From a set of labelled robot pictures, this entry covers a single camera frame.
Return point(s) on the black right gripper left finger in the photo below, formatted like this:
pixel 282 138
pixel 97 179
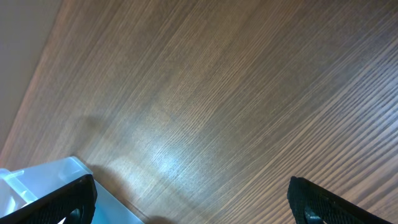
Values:
pixel 72 203

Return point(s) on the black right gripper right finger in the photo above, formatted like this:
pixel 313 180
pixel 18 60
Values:
pixel 311 203

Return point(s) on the clear plastic storage box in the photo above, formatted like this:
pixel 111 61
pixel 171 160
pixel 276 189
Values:
pixel 24 186

